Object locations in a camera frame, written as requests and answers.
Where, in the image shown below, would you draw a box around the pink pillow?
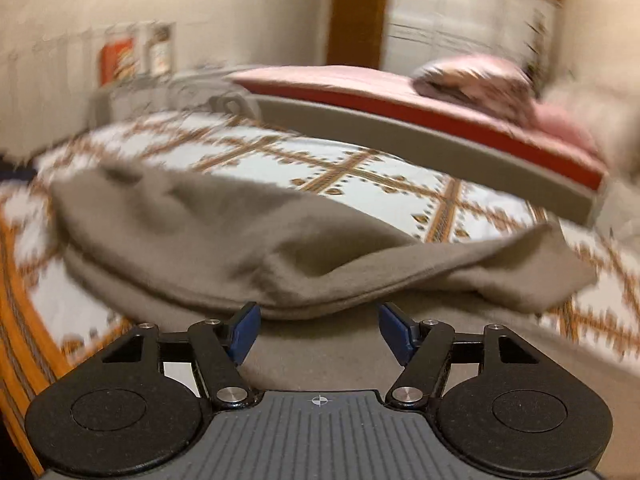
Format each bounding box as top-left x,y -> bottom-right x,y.
532,101 -> 599,157

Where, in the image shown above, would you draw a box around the grey-brown fleece pants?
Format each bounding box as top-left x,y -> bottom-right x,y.
50,162 -> 597,330

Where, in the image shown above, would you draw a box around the pink folded quilt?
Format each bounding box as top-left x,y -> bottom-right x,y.
410,54 -> 535,128

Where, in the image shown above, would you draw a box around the red picture board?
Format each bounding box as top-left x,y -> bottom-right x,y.
99,36 -> 137,86

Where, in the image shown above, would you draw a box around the white orange patterned bedsheet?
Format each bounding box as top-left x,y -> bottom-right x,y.
1,114 -> 639,479

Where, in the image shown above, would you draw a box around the white low drawer cabinet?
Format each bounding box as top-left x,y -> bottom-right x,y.
87,70 -> 209,130

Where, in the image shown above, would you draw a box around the small framed picture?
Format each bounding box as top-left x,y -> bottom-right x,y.
145,23 -> 172,77

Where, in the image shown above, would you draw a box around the white wardrobe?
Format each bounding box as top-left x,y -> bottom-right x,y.
380,0 -> 560,76

